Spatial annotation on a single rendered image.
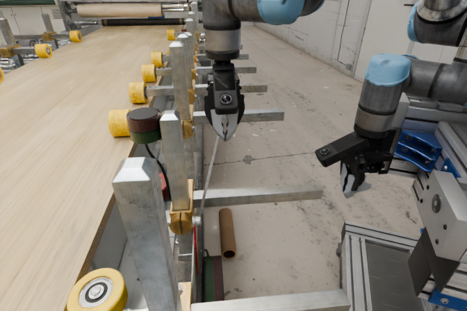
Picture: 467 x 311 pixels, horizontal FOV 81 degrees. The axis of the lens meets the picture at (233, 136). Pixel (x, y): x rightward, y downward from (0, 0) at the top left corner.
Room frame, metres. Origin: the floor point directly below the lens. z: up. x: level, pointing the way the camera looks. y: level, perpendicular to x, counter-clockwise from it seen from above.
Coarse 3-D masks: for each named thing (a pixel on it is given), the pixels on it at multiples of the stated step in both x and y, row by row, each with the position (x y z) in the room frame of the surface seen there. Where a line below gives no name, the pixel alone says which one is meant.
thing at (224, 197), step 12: (216, 192) 0.51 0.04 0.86; (228, 192) 0.51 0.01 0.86; (240, 192) 0.51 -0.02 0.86; (252, 192) 0.51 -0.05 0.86; (264, 192) 0.51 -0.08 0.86; (276, 192) 0.51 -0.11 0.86; (288, 192) 0.51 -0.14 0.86; (300, 192) 0.51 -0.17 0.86; (312, 192) 0.51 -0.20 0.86; (168, 204) 0.48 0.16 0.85; (204, 204) 0.49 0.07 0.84; (216, 204) 0.49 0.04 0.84; (228, 204) 0.49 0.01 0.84; (240, 204) 0.50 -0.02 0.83
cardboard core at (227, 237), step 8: (224, 208) 1.23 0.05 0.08; (224, 216) 1.17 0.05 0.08; (224, 224) 1.11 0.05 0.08; (232, 224) 1.12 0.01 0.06; (224, 232) 1.05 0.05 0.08; (232, 232) 1.06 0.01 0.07; (224, 240) 1.00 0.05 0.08; (232, 240) 1.00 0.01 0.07; (224, 248) 0.95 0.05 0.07; (232, 248) 0.95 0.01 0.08; (224, 256) 0.94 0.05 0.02; (232, 256) 0.94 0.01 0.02
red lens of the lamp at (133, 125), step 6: (156, 108) 0.47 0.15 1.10; (126, 114) 0.45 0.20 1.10; (132, 120) 0.42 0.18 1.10; (138, 120) 0.42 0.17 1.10; (144, 120) 0.42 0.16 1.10; (150, 120) 0.43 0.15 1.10; (156, 120) 0.44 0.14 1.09; (132, 126) 0.43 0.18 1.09; (138, 126) 0.42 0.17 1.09; (144, 126) 0.42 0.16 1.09; (150, 126) 0.43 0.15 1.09; (156, 126) 0.44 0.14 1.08
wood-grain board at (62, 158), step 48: (96, 48) 1.93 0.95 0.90; (144, 48) 1.93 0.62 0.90; (0, 96) 1.03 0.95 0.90; (48, 96) 1.03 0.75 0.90; (96, 96) 1.03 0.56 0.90; (0, 144) 0.67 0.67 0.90; (48, 144) 0.67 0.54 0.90; (96, 144) 0.67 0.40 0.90; (0, 192) 0.46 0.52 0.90; (48, 192) 0.46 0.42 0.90; (96, 192) 0.46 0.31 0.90; (0, 240) 0.33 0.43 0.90; (48, 240) 0.33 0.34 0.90; (96, 240) 0.34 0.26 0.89; (0, 288) 0.24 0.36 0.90; (48, 288) 0.24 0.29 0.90
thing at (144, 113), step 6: (138, 108) 0.47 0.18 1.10; (144, 108) 0.47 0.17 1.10; (150, 108) 0.47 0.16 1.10; (132, 114) 0.45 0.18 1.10; (138, 114) 0.45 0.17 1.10; (144, 114) 0.45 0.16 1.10; (150, 114) 0.45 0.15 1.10; (156, 114) 0.45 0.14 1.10; (138, 132) 0.42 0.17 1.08; (144, 132) 0.42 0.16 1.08; (162, 144) 0.44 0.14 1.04; (162, 150) 0.44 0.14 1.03; (162, 168) 0.45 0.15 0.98; (168, 186) 0.45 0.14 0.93; (168, 192) 0.45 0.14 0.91
